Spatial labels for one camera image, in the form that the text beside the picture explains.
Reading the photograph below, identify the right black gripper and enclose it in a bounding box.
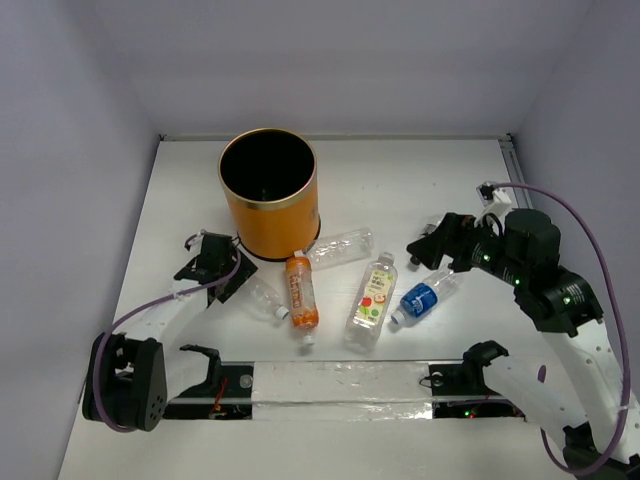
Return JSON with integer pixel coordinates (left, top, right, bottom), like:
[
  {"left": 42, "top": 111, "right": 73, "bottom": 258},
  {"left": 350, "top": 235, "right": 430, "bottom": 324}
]
[{"left": 405, "top": 209, "right": 526, "bottom": 284}]

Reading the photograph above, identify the black cap bottle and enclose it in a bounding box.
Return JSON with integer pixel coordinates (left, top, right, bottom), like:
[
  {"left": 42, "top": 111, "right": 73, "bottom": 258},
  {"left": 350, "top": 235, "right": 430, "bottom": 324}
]
[{"left": 409, "top": 223, "right": 438, "bottom": 268}]

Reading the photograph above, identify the clear bottle white blue cap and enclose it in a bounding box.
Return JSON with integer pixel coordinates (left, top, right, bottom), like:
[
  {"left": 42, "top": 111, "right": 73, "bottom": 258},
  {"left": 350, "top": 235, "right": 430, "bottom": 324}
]
[{"left": 245, "top": 276, "right": 290, "bottom": 321}]

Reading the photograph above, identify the apple juice label bottle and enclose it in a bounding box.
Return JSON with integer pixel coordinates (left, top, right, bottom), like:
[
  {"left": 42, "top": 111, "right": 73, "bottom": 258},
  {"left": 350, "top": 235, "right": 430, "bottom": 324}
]
[{"left": 344, "top": 252, "right": 398, "bottom": 353}]

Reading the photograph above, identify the orange label bottle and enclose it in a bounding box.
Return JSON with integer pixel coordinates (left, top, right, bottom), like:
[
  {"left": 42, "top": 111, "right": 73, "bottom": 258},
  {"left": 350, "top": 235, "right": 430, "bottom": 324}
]
[{"left": 285, "top": 251, "right": 319, "bottom": 350}]

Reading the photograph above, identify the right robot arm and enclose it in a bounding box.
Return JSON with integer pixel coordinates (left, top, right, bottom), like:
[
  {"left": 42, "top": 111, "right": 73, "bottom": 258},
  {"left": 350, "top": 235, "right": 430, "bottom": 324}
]
[{"left": 406, "top": 209, "right": 639, "bottom": 479}]

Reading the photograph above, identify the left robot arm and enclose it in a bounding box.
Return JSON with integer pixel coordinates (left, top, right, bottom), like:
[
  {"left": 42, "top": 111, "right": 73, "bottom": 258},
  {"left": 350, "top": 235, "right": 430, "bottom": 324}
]
[{"left": 81, "top": 230, "right": 257, "bottom": 433}]

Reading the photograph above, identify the orange cylindrical bin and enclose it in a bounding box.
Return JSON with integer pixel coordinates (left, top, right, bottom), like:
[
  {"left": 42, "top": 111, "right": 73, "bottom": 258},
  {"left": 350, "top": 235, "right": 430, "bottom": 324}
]
[{"left": 218, "top": 128, "right": 321, "bottom": 261}]

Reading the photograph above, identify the blue label bottle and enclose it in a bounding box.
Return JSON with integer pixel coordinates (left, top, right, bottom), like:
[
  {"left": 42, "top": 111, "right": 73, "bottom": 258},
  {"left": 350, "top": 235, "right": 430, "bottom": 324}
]
[{"left": 391, "top": 267, "right": 462, "bottom": 328}]

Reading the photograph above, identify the clear unlabelled bottle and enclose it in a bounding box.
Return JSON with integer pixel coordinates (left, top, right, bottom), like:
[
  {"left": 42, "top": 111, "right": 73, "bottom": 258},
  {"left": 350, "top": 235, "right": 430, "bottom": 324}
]
[{"left": 305, "top": 228, "right": 374, "bottom": 270}]

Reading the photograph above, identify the silver foil tape strip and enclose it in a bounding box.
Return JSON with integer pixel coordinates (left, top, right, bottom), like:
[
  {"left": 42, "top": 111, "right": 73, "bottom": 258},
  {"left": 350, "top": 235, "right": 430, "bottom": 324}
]
[{"left": 251, "top": 361, "right": 433, "bottom": 422}]

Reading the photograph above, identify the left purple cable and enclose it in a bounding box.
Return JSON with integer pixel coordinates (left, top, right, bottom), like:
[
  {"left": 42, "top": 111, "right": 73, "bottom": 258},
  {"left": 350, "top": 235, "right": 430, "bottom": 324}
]
[{"left": 92, "top": 232, "right": 244, "bottom": 434}]

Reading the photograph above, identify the purple cable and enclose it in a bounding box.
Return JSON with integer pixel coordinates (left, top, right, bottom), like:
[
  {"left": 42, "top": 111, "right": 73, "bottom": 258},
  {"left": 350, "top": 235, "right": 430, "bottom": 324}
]
[
  {"left": 92, "top": 232, "right": 244, "bottom": 434},
  {"left": 492, "top": 182, "right": 632, "bottom": 476}
]

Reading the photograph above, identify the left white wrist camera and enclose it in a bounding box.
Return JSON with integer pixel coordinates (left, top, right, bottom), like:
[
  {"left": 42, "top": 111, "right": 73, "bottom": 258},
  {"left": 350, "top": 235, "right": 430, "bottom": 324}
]
[{"left": 184, "top": 229, "right": 206, "bottom": 251}]

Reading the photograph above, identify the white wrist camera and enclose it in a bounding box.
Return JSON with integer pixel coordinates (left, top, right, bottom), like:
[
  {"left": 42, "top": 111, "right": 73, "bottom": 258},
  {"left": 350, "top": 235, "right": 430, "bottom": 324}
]
[
  {"left": 184, "top": 229, "right": 206, "bottom": 251},
  {"left": 475, "top": 182, "right": 512, "bottom": 225}
]

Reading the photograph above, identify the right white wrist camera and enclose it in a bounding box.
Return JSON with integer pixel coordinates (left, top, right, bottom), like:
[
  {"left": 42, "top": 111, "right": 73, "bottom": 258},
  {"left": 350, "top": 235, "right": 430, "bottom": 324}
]
[{"left": 475, "top": 182, "right": 512, "bottom": 225}]

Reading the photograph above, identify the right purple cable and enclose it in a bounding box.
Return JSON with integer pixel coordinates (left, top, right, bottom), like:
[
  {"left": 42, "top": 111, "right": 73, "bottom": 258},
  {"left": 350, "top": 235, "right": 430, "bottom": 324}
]
[{"left": 492, "top": 182, "right": 632, "bottom": 476}]

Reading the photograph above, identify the aluminium rail at right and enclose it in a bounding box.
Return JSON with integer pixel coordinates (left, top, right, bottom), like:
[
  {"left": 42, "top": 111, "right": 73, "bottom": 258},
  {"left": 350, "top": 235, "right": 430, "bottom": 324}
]
[{"left": 498, "top": 134, "right": 533, "bottom": 208}]

